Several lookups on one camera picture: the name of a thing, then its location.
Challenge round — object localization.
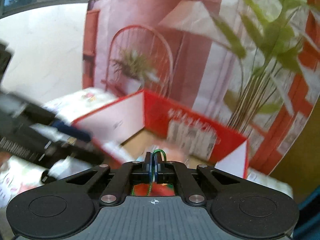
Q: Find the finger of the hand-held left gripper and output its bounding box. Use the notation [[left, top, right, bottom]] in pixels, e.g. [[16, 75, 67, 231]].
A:
[[59, 140, 106, 165], [49, 119, 92, 142]]

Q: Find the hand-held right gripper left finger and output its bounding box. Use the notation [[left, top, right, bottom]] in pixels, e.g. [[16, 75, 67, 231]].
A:
[[60, 152, 153, 207]]

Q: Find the red strawberry print cardboard box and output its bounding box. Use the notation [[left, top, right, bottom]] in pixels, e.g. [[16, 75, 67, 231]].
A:
[[72, 89, 249, 196]]

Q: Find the teal curtain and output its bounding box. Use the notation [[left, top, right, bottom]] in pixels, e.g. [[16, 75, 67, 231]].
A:
[[291, 190, 320, 240]]

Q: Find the printed room scene backdrop cloth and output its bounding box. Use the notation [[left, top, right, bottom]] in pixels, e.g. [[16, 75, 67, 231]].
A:
[[82, 0, 320, 175]]

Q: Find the green checked bunny tablecloth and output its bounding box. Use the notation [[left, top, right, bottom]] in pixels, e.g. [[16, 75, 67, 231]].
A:
[[0, 87, 293, 209]]

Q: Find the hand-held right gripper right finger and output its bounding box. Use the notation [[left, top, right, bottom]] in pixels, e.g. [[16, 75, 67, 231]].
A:
[[153, 153, 248, 207]]

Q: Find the green braided cord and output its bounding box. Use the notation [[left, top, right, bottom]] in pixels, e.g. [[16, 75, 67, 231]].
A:
[[146, 149, 167, 196]]

